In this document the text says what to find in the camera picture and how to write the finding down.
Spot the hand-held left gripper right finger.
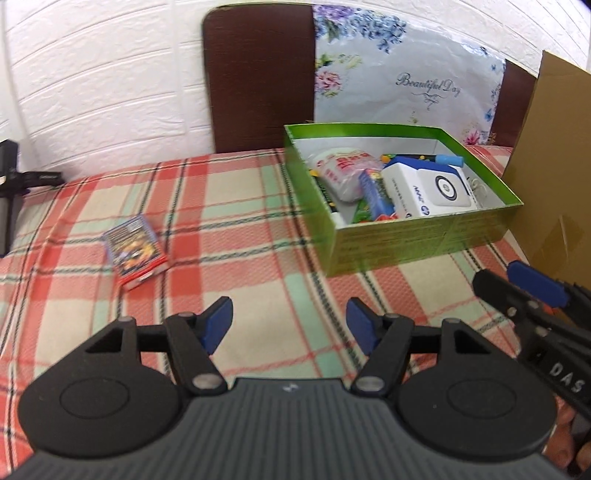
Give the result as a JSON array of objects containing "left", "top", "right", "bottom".
[{"left": 346, "top": 296, "right": 493, "bottom": 396}]

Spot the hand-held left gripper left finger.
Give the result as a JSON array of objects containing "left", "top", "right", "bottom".
[{"left": 83, "top": 296, "right": 234, "bottom": 396}]

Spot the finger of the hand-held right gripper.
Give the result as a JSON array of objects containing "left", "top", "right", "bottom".
[
  {"left": 472, "top": 270, "right": 549, "bottom": 334},
  {"left": 507, "top": 260, "right": 591, "bottom": 334}
]

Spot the green cardboard box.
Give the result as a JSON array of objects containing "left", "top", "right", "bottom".
[{"left": 283, "top": 122, "right": 525, "bottom": 278}]

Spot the flower print packet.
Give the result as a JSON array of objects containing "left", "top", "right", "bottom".
[{"left": 348, "top": 168, "right": 400, "bottom": 225}]

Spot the person's right hand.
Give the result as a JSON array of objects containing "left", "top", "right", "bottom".
[{"left": 549, "top": 399, "right": 583, "bottom": 479}]

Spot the plaid bedsheet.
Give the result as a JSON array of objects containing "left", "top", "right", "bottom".
[{"left": 0, "top": 144, "right": 591, "bottom": 462}]

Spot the blue red card pack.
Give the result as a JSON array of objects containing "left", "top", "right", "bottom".
[{"left": 102, "top": 216, "right": 171, "bottom": 291}]

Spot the brown cardboard sheet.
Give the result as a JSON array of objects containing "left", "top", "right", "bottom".
[{"left": 501, "top": 50, "right": 591, "bottom": 289}]

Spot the black marker pen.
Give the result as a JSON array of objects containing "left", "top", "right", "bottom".
[{"left": 310, "top": 168, "right": 347, "bottom": 227}]

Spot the white blue device box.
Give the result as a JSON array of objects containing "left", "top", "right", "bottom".
[{"left": 381, "top": 156, "right": 481, "bottom": 220}]

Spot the black pen blue cap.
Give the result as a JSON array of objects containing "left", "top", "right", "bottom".
[{"left": 392, "top": 152, "right": 465, "bottom": 168}]

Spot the clear plastic packet red print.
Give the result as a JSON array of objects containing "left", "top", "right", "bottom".
[{"left": 308, "top": 145, "right": 386, "bottom": 204}]

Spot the white floral pillow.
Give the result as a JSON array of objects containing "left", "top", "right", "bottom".
[{"left": 311, "top": 4, "right": 507, "bottom": 147}]

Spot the black tripod stand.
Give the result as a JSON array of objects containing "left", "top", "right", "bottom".
[{"left": 0, "top": 140, "right": 63, "bottom": 258}]

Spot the brown wooden headboard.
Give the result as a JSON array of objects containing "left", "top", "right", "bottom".
[{"left": 202, "top": 4, "right": 539, "bottom": 153}]

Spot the white cable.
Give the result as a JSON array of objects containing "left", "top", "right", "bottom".
[{"left": 466, "top": 178, "right": 490, "bottom": 204}]

